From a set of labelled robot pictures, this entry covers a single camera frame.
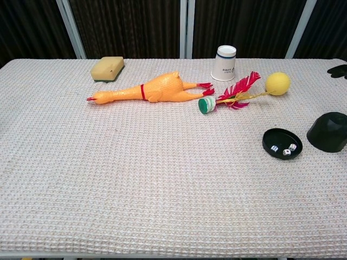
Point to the dark partition screen grey frame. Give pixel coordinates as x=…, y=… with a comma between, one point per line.
x=244, y=21
x=130, y=27
x=27, y=27
x=328, y=27

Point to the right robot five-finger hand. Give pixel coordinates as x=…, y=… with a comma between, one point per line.
x=339, y=71

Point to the beige waffle tablecloth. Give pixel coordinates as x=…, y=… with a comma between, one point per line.
x=135, y=176

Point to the black round puck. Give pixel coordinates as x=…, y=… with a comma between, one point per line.
x=279, y=136

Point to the white die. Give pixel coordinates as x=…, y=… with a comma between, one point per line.
x=286, y=152
x=292, y=147
x=274, y=148

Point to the yellow rubber chicken toy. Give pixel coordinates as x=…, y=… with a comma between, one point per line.
x=162, y=86

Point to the yellow foam ball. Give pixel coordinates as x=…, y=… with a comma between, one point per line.
x=277, y=84

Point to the red feather shuttlecock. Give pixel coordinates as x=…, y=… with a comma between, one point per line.
x=207, y=105

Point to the yellow sponge block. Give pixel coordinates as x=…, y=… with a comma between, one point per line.
x=107, y=67

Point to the white paper cup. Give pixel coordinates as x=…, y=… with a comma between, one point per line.
x=223, y=65

